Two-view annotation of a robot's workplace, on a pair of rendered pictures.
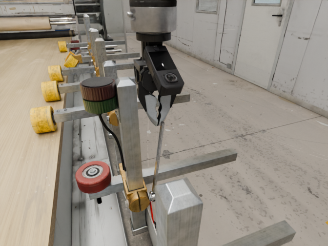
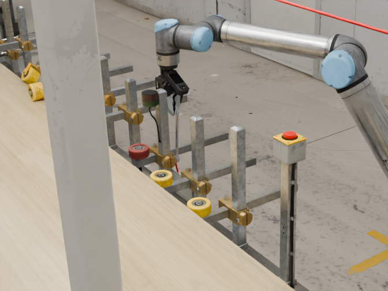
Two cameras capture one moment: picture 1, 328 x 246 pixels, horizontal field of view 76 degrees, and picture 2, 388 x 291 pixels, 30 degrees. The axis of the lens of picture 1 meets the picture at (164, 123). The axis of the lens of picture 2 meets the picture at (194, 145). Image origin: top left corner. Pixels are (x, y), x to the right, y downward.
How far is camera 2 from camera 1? 236 cm
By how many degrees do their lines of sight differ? 11
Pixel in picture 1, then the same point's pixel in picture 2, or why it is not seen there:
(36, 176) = not seen: hidden behind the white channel
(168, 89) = (182, 92)
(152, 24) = (170, 62)
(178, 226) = (197, 126)
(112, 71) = (133, 85)
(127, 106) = (163, 102)
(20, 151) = not seen: hidden behind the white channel
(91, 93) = (149, 97)
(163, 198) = (193, 119)
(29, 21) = not seen: outside the picture
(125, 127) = (161, 114)
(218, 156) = (215, 135)
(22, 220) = (118, 166)
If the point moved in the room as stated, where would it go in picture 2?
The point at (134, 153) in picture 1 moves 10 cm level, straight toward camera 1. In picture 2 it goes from (165, 129) to (175, 139)
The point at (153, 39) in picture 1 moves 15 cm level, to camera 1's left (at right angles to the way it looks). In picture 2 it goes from (170, 68) to (131, 73)
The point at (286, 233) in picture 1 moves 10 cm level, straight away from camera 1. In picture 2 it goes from (251, 158) to (262, 148)
